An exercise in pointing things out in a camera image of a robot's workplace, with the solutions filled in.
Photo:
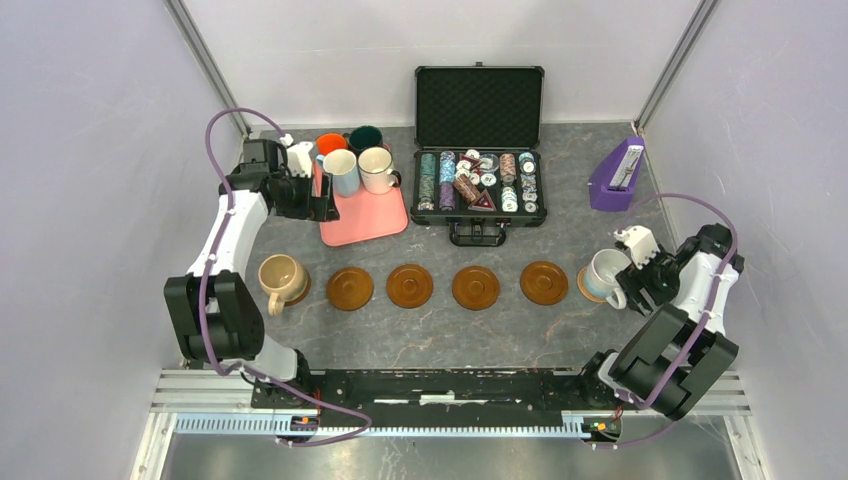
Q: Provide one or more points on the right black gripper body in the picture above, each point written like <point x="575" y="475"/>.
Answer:
<point x="662" y="278"/>

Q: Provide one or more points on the wooden coaster one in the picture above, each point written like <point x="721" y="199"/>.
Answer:
<point x="304" y="292"/>

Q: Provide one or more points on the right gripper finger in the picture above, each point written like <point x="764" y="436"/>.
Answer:
<point x="629" y="279"/>
<point x="637" y="302"/>

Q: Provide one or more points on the light blue mug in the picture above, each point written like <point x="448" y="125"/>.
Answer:
<point x="342" y="166"/>

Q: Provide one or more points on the wooden coaster four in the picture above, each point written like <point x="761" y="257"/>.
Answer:
<point x="475" y="288"/>

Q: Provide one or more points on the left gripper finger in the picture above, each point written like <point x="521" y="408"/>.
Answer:
<point x="323" y="211"/>
<point x="322" y="189"/>

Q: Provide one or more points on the cream mug dark handle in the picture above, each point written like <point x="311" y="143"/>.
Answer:
<point x="377" y="171"/>

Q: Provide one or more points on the dark green mug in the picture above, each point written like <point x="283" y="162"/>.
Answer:
<point x="364" y="137"/>

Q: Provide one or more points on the wooden coaster two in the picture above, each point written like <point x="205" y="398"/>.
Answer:
<point x="350" y="288"/>

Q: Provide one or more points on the orange mug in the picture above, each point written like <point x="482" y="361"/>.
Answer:
<point x="330" y="142"/>

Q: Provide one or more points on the wooden coaster five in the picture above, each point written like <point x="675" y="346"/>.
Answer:
<point x="544" y="283"/>

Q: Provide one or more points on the black poker chip case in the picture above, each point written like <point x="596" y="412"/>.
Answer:
<point x="477" y="170"/>

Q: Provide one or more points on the pink serving tray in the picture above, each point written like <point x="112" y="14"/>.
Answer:
<point x="366" y="216"/>

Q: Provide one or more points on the purple metronome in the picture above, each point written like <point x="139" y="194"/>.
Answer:
<point x="611" y="186"/>

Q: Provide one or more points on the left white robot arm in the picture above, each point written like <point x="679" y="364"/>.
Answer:
<point x="215" y="318"/>

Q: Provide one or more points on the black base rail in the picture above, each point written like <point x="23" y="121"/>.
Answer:
<point x="431" y="398"/>

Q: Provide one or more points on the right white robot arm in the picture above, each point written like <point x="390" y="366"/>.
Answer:
<point x="682" y="349"/>

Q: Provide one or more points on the beige ceramic mug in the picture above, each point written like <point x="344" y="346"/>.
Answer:
<point x="281" y="277"/>

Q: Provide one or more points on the wooden coaster three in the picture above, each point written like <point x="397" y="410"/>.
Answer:
<point x="409" y="286"/>

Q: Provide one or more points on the white mug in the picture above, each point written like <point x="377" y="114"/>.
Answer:
<point x="601" y="277"/>

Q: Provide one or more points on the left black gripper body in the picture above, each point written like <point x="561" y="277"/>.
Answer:
<point x="295" y="193"/>

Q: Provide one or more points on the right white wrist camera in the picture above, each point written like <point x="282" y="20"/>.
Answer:
<point x="640" y="244"/>

